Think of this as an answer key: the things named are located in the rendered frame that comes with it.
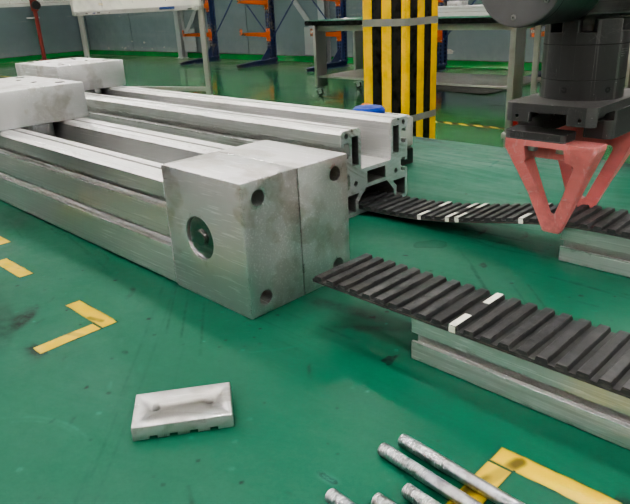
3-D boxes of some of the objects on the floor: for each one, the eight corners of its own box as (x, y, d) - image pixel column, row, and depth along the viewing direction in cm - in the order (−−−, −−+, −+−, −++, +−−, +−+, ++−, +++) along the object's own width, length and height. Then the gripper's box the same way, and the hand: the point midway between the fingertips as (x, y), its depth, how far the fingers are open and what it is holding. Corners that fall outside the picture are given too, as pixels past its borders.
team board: (75, 117, 634) (34, -103, 562) (109, 109, 676) (74, -97, 604) (202, 121, 575) (174, -124, 503) (230, 112, 617) (208, -116, 545)
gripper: (609, 17, 39) (581, 252, 44) (666, 10, 45) (635, 215, 51) (508, 19, 43) (494, 231, 49) (573, 12, 50) (554, 200, 56)
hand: (567, 213), depth 50 cm, fingers closed on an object, 5 cm apart
